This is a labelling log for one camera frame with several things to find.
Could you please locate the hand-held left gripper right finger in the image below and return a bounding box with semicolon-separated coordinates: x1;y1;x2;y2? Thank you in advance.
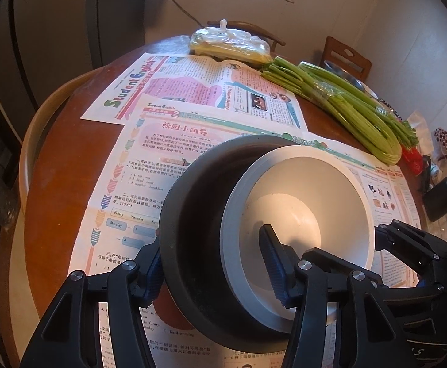
259;224;419;368

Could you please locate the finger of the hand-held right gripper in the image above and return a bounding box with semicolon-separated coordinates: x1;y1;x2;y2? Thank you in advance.
375;220;447;277
417;274;445;297

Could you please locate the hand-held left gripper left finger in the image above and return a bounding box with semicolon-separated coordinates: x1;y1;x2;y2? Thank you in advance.
19;236;164;368

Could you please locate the stainless steel bowl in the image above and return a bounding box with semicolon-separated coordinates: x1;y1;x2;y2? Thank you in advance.
158;135;347;353

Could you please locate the red paper bowl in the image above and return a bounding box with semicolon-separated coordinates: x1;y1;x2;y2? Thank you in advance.
220;146;375;332

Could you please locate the black thermos bottle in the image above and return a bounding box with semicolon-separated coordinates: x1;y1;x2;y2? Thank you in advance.
424;168;447;223

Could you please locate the red tissue box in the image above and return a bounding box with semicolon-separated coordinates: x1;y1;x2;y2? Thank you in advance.
400;110;431;173

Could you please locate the beaded ornament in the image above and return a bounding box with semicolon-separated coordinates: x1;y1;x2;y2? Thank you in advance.
434;127;447;166

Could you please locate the green header newspaper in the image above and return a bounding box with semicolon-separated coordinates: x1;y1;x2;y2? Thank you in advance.
69;96;419;288

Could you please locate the celery bunch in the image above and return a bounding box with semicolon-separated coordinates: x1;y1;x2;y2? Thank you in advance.
262;57;419;166

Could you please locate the metal basin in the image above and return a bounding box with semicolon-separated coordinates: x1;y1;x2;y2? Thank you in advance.
323;60;379;100

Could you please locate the pink printed newspaper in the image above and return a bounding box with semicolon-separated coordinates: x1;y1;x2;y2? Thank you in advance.
81;54;309;131

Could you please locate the wooden chair with cutout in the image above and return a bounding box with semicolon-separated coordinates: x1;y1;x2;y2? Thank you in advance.
323;36;372;83

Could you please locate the clear plastic food bag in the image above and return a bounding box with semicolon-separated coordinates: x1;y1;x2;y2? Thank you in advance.
189;19;272;66

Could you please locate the grey refrigerator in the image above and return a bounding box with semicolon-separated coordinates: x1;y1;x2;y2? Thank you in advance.
0;0;149;131

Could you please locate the black strap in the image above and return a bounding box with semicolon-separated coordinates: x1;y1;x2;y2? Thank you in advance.
419;155;435;192

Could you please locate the thin black cable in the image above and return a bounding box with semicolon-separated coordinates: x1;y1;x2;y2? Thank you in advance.
147;0;210;27

